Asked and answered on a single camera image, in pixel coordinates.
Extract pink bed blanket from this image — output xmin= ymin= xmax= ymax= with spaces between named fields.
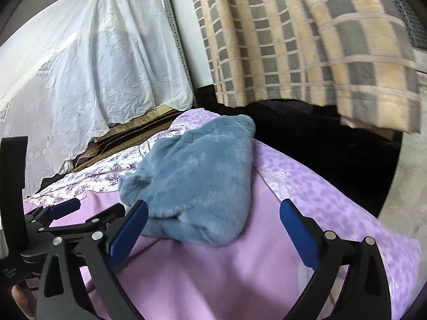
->
xmin=23 ymin=169 xmax=348 ymax=320

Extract person's left hand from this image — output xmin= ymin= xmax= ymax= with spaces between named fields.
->
xmin=11 ymin=285 xmax=37 ymax=320

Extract blue fleece garment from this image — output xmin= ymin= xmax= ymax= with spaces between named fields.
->
xmin=119 ymin=115 xmax=255 ymax=246

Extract purple floral bed sheet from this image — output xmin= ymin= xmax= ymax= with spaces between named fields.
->
xmin=25 ymin=107 xmax=423 ymax=320

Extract white lace cover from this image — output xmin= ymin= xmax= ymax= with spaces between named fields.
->
xmin=1 ymin=0 xmax=193 ymax=197

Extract brown woven bamboo mat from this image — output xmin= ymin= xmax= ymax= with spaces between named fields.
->
xmin=72 ymin=106 xmax=182 ymax=172

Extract metal window grille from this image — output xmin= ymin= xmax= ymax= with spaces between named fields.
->
xmin=392 ymin=0 xmax=426 ymax=50

